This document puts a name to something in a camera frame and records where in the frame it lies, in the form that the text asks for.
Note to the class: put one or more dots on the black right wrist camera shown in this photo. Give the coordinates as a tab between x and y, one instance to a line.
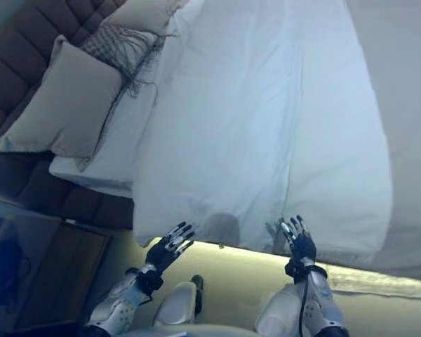
296	270

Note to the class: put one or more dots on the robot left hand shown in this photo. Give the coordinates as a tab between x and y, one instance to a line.
159	251

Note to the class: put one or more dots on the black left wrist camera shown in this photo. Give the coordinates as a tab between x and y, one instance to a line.
151	279

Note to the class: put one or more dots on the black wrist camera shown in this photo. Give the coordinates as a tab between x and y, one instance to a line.
151	279
296	270

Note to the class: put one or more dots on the tufted upholstered headboard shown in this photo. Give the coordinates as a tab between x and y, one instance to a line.
28	42

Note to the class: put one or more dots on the beige bed runner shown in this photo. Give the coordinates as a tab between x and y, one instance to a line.
407	140

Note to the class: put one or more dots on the silver robot torso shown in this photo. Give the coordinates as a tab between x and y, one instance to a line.
196	331

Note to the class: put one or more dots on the silver robot left leg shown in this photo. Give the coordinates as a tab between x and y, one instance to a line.
175	305

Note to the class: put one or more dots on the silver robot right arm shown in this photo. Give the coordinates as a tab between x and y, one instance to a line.
322	302

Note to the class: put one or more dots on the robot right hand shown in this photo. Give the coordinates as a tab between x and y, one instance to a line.
303	245

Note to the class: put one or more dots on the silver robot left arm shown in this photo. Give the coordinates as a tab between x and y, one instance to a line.
115	305

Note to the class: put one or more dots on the white duvet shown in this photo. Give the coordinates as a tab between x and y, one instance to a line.
249	123

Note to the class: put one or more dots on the beige pillow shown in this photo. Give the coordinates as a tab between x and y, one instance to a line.
140	17
63	105

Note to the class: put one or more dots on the wooden nightstand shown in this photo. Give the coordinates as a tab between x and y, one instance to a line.
38	263

